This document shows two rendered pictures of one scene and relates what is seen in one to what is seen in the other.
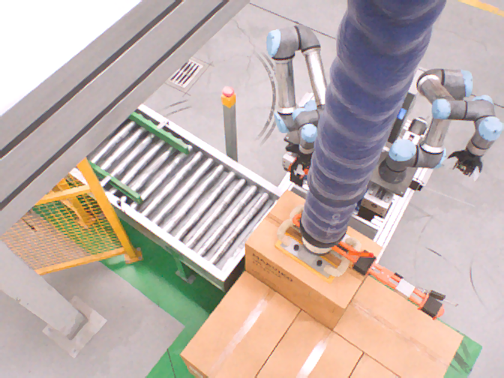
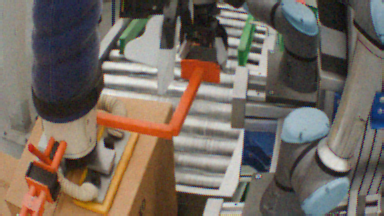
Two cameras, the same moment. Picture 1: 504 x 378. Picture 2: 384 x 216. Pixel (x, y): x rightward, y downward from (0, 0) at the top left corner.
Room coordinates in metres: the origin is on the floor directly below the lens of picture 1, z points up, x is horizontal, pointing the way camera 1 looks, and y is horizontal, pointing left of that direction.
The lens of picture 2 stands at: (0.84, -1.58, 1.99)
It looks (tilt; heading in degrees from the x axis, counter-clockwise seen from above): 36 degrees down; 68
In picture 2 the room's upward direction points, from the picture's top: straight up
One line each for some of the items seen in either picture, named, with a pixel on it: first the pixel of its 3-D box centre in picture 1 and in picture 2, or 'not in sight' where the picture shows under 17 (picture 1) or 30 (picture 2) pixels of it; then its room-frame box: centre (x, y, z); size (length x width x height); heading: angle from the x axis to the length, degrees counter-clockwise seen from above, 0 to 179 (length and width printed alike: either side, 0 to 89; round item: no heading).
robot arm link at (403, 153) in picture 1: (402, 154); (305, 146); (1.40, -0.78, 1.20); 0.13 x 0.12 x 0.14; 85
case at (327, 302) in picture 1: (310, 259); (86, 208); (1.01, -0.33, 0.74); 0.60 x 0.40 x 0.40; 54
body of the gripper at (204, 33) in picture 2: (306, 155); (200, 19); (1.38, -0.29, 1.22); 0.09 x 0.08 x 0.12; 54
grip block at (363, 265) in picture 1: (364, 262); (42, 181); (0.86, -0.55, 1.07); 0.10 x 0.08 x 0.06; 143
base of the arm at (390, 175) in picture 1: (394, 166); (295, 186); (1.40, -0.77, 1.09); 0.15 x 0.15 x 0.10
